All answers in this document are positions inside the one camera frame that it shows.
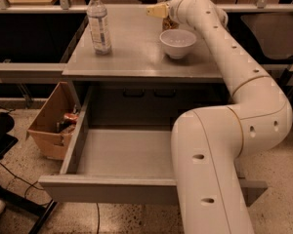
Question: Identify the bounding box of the black floor cable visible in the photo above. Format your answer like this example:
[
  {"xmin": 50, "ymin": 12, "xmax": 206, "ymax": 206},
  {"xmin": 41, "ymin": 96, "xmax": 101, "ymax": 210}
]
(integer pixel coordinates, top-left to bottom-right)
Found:
[{"xmin": 0, "ymin": 96, "xmax": 53, "ymax": 207}]

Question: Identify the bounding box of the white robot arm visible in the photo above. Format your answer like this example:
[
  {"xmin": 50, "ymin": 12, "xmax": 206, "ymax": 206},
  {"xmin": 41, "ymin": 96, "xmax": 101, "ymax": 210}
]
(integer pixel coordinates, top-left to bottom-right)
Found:
[{"xmin": 146, "ymin": 0, "xmax": 293, "ymax": 234}]

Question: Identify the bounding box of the brown cardboard box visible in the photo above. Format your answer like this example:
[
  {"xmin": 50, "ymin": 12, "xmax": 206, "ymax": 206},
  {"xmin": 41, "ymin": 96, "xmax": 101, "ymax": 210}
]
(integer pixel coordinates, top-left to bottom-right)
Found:
[{"xmin": 27, "ymin": 82, "xmax": 75, "ymax": 160}]

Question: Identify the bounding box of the black chair base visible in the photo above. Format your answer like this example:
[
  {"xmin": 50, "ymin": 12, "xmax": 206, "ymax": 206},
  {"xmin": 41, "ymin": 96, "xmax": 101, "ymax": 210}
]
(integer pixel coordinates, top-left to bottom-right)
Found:
[{"xmin": 0, "ymin": 111, "xmax": 59, "ymax": 234}]

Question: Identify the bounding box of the red snack packet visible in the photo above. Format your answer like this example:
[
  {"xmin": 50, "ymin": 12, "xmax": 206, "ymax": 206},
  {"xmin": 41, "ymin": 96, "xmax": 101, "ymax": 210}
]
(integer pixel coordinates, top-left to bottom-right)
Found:
[{"xmin": 56, "ymin": 113, "xmax": 78, "ymax": 134}]

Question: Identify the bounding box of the grey metal cabinet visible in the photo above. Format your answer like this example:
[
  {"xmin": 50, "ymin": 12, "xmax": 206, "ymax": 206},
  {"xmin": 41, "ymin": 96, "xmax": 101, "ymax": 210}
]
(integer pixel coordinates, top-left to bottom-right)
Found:
[{"xmin": 63, "ymin": 5, "xmax": 238, "ymax": 131}]

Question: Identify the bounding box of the open grey top drawer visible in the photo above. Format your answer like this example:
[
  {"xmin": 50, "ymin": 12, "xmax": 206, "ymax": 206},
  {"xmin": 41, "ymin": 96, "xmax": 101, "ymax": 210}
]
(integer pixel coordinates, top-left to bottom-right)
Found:
[{"xmin": 38, "ymin": 85, "xmax": 269, "ymax": 208}]

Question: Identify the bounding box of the orange patterned can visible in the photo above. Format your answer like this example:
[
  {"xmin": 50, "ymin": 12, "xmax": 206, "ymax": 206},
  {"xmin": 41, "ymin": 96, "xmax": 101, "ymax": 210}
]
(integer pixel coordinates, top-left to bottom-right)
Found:
[{"xmin": 162, "ymin": 17, "xmax": 179, "ymax": 31}]

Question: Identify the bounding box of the white ceramic bowl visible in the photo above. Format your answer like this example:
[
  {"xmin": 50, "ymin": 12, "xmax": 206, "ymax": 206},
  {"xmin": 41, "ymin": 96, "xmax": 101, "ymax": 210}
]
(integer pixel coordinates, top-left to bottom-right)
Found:
[{"xmin": 159, "ymin": 29, "xmax": 197, "ymax": 59}]

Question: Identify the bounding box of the clear plastic water bottle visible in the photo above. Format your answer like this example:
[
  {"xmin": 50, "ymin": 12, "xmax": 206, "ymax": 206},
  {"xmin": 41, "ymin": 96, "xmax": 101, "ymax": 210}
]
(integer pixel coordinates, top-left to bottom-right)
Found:
[{"xmin": 87, "ymin": 0, "xmax": 111, "ymax": 55}]

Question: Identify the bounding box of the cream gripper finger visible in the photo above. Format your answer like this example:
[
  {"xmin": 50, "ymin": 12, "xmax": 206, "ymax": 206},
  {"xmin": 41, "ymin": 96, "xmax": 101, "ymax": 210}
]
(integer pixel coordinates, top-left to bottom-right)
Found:
[{"xmin": 146, "ymin": 3, "xmax": 169, "ymax": 19}]

